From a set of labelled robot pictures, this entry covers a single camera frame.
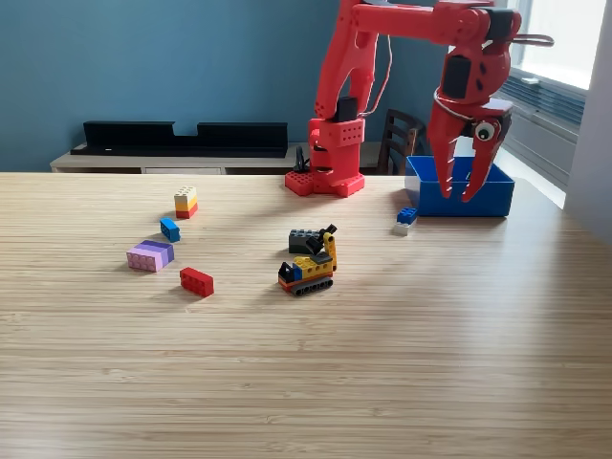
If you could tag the blue plastic bin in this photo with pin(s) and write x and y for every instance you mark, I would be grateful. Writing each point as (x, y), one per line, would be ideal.
(497, 198)

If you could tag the dark wooden chair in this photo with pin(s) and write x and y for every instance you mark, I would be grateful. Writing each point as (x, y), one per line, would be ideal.
(397, 138)

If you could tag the grey window vent grille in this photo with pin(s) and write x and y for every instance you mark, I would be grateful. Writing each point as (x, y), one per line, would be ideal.
(550, 102)

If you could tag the blue and white brick stack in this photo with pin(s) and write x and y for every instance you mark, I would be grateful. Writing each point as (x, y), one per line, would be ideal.
(406, 217)

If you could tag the black table clamp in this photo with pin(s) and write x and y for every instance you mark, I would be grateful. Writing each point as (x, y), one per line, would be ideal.
(300, 160)

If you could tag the dark grey brick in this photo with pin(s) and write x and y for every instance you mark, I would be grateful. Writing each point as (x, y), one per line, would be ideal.
(299, 241)

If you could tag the yellow toy digger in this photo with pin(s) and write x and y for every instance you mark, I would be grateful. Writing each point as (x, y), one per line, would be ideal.
(311, 270)

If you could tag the beige yellow red brick stack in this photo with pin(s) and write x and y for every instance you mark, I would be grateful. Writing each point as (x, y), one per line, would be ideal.
(185, 203)

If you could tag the pale wooden sideboard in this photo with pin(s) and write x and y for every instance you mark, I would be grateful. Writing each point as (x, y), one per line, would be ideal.
(167, 163)

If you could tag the small blue brick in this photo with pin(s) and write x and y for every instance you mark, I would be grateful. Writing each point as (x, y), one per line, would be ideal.
(170, 230)

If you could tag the pink and purple brick stack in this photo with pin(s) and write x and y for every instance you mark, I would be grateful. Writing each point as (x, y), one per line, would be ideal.
(150, 255)

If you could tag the white window frame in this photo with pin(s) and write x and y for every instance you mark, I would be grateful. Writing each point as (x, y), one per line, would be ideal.
(574, 24)

